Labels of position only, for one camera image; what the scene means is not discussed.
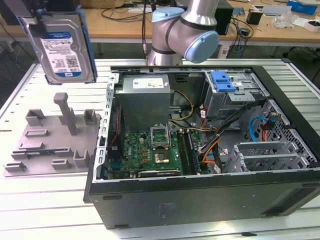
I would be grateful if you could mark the grey parts rack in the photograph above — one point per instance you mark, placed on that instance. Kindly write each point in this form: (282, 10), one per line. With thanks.
(55, 142)

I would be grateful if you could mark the black PC case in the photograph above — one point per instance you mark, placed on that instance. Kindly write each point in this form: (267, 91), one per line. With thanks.
(200, 205)

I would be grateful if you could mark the black RAM slot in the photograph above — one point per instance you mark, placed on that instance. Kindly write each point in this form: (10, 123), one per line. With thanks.
(184, 152)

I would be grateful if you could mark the large black box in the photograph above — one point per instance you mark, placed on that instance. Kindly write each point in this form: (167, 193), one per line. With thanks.
(6, 12)

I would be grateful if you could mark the blue cardboard box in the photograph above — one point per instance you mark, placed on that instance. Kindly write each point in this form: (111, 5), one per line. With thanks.
(302, 6)

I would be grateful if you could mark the hard disk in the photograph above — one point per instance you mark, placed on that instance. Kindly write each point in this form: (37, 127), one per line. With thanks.
(60, 57)

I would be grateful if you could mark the dark RAM stick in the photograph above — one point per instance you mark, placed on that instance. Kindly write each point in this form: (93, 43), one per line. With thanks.
(37, 152)

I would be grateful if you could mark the grey metal drive cage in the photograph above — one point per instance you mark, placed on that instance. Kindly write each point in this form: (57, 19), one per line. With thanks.
(220, 105)

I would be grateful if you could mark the black graphics card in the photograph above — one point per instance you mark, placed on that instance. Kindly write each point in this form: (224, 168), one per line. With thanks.
(160, 173)

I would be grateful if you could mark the grey power supply unit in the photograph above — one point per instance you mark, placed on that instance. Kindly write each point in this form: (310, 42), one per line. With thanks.
(142, 105)

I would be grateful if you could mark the CPU socket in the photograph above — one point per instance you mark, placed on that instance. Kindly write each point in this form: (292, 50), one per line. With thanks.
(160, 157)

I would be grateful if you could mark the green motherboard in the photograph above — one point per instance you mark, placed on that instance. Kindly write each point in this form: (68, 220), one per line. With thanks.
(135, 150)

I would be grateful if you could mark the wooden desk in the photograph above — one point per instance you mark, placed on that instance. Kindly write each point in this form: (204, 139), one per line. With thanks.
(120, 30)

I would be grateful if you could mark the blue plastic drive latch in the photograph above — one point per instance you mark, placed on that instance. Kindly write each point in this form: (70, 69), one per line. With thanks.
(221, 82)

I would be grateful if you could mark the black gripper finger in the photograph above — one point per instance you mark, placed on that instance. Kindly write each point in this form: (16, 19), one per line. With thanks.
(38, 30)

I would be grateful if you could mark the white open box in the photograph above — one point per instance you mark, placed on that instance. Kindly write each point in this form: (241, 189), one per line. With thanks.
(312, 25)

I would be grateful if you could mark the small black box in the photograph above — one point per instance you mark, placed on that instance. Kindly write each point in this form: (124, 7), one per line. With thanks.
(253, 16)

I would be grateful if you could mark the clear plastic bag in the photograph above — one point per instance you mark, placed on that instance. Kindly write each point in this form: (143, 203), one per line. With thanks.
(283, 20)

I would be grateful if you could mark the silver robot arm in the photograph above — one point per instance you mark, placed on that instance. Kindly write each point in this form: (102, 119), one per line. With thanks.
(175, 32)

